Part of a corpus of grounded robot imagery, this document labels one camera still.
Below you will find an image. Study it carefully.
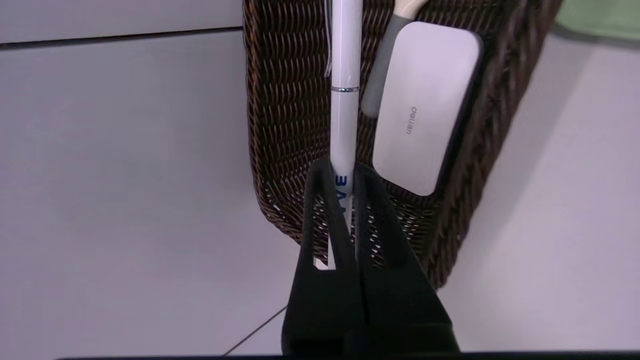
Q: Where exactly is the dark brown wicker basket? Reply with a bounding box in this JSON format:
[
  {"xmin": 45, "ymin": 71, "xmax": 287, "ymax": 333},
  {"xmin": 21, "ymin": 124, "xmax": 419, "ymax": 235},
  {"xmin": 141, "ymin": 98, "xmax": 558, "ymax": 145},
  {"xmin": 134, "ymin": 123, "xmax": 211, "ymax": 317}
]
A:
[{"xmin": 242, "ymin": 0, "xmax": 565, "ymax": 291}]

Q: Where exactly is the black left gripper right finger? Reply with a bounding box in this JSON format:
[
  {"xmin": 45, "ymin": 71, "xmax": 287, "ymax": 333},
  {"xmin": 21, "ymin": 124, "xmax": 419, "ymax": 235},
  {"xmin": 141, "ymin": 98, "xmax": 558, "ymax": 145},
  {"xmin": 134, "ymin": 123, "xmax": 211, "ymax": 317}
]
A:
[{"xmin": 352, "ymin": 162, "xmax": 461, "ymax": 356}]

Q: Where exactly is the white pen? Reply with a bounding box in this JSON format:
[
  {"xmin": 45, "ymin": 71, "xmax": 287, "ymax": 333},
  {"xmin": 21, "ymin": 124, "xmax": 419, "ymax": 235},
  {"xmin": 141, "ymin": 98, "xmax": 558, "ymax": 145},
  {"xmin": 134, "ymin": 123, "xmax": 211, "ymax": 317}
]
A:
[{"xmin": 314, "ymin": 0, "xmax": 364, "ymax": 271}]

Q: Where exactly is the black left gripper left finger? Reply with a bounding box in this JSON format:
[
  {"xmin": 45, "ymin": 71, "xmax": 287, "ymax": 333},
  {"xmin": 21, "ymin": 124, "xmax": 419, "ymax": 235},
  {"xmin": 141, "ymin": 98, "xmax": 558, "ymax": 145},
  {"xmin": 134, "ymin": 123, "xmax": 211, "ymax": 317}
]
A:
[{"xmin": 281, "ymin": 159, "xmax": 365, "ymax": 356}]

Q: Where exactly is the green plastic tray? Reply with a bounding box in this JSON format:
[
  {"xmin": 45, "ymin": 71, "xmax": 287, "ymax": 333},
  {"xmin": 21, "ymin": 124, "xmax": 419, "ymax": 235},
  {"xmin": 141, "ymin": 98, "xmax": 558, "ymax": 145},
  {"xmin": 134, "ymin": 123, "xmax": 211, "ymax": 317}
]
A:
[{"xmin": 555, "ymin": 0, "xmax": 640, "ymax": 45}]

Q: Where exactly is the white rectangular case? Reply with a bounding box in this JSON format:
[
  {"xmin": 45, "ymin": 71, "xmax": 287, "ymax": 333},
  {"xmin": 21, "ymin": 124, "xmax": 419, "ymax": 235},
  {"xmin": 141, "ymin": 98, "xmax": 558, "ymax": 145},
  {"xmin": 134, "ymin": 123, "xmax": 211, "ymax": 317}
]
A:
[{"xmin": 372, "ymin": 21, "xmax": 485, "ymax": 197}]

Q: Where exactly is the grey-handled white peeler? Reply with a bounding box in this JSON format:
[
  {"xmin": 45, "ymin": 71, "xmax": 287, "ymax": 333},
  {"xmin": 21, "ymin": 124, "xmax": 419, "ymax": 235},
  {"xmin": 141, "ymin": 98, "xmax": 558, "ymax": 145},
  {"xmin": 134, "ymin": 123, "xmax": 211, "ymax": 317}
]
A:
[{"xmin": 360, "ymin": 0, "xmax": 427, "ymax": 119}]

